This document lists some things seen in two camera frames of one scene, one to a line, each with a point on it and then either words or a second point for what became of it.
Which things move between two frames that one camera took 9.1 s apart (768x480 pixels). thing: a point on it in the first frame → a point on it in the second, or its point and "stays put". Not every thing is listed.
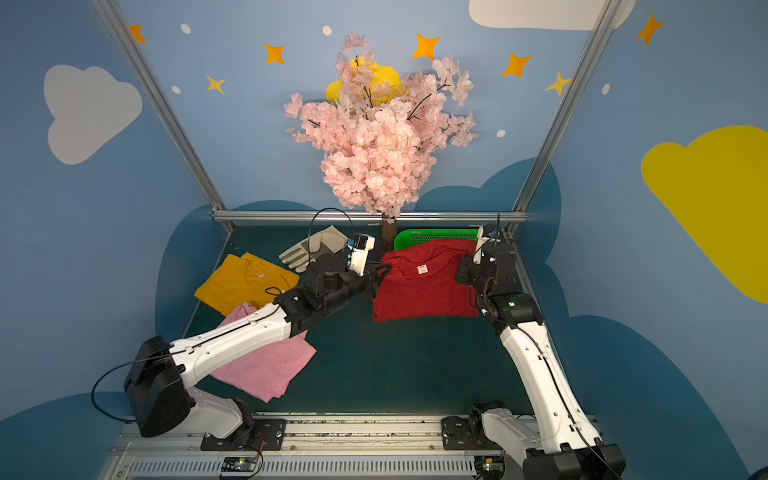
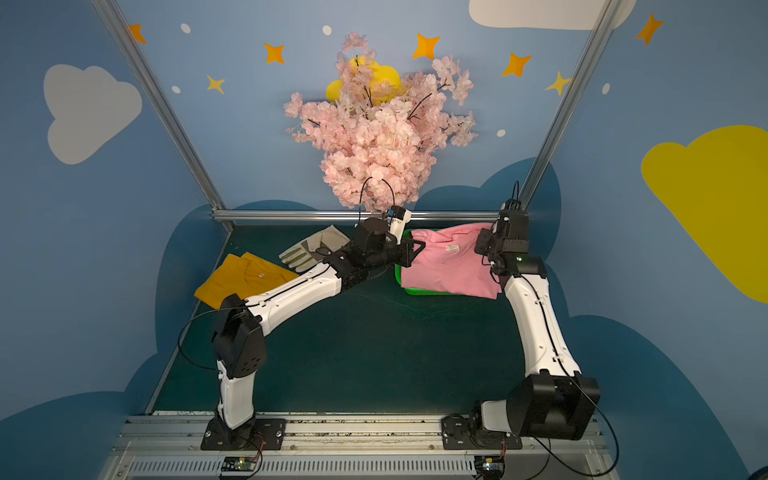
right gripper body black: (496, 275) → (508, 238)
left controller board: (239, 464) stays put
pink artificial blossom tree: (380, 148) stays put
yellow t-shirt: (245, 279) stays put
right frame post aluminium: (590, 54) stays put
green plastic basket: (411, 237) → (407, 234)
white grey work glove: (301, 255) stays put
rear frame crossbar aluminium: (464, 216) stays put
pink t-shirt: (267, 373) → (448, 262)
